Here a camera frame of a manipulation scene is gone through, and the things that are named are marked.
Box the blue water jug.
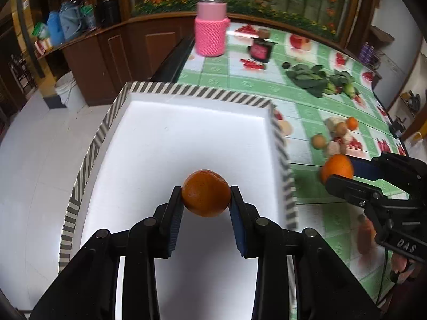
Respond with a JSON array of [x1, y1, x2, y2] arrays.
[[47, 11, 65, 47]]

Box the small orange on table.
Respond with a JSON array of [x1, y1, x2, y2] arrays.
[[346, 117, 358, 131]]

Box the brown round fruit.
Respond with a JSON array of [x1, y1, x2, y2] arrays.
[[311, 134, 328, 150], [335, 122, 348, 137]]

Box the right bok choy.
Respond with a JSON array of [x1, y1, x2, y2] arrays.
[[329, 70, 360, 99]]

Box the peeled lychee-like fruit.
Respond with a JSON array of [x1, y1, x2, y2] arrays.
[[342, 131, 354, 145]]

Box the beige tofu block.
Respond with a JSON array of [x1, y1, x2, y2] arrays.
[[326, 141, 342, 157], [323, 116, 346, 133]]

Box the pink knit-sleeved jar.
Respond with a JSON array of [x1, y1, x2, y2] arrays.
[[195, 0, 230, 57]]

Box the right hand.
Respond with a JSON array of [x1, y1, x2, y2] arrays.
[[390, 252, 423, 284]]

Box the bok choy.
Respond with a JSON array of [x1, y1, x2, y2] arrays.
[[329, 70, 360, 99], [286, 64, 329, 98]]

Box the wooden cabinet counter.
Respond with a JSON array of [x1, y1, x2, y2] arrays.
[[43, 12, 195, 106]]

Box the left bok choy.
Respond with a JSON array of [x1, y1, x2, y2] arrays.
[[286, 64, 329, 98]]

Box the purple bottles on shelf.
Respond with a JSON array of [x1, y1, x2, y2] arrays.
[[358, 42, 374, 65]]

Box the black pink-label jar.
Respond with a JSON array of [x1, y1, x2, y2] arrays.
[[248, 38, 276, 63]]

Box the white striped-rim box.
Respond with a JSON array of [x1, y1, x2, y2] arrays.
[[58, 80, 299, 274]]

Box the white plastic bucket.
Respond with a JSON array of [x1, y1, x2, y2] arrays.
[[54, 71, 86, 113]]

